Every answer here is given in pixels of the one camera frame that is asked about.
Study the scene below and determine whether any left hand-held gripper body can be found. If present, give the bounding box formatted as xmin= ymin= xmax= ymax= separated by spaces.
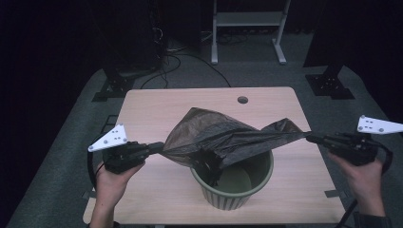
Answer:
xmin=87 ymin=123 xmax=150 ymax=175

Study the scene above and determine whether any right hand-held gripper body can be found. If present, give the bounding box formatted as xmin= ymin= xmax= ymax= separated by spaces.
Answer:
xmin=329 ymin=114 xmax=403 ymax=167

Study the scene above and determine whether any black plastic garbage bag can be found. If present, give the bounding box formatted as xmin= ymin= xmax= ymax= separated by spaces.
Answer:
xmin=160 ymin=106 xmax=313 ymax=188

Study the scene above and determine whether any green plastic trash bin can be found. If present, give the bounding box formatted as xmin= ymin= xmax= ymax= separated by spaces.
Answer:
xmin=189 ymin=148 xmax=276 ymax=212

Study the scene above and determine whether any person's left hand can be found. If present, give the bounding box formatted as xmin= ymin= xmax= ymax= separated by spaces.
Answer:
xmin=94 ymin=160 xmax=146 ymax=208

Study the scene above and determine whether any person's right hand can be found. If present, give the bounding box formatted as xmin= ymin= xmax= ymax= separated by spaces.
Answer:
xmin=327 ymin=151 xmax=385 ymax=208

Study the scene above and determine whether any black floor tape square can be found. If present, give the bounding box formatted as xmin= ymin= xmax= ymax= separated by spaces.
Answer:
xmin=100 ymin=114 xmax=119 ymax=134

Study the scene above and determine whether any black metal stand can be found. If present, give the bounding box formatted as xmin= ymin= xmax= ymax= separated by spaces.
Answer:
xmin=304 ymin=60 xmax=355 ymax=101
xmin=91 ymin=60 xmax=136 ymax=103

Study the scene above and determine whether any dark equipment cabinet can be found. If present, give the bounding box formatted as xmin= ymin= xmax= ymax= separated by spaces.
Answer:
xmin=104 ymin=0 xmax=167 ymax=72

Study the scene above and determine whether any white metal stand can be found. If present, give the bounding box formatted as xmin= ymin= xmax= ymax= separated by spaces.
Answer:
xmin=210 ymin=0 xmax=292 ymax=66

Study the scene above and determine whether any left hand-held gripper cable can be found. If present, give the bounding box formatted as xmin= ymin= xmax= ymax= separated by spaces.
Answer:
xmin=86 ymin=132 xmax=110 ymax=191

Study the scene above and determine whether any hand-held gripper cable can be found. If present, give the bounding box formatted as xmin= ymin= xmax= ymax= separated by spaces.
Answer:
xmin=336 ymin=141 xmax=394 ymax=228
xmin=86 ymin=132 xmax=110 ymax=191

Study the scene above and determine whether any right hand-held gripper cable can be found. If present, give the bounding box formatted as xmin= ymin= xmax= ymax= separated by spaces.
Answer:
xmin=336 ymin=141 xmax=394 ymax=228

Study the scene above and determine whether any black floor cable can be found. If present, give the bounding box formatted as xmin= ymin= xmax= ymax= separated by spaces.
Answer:
xmin=140 ymin=52 xmax=232 ymax=90

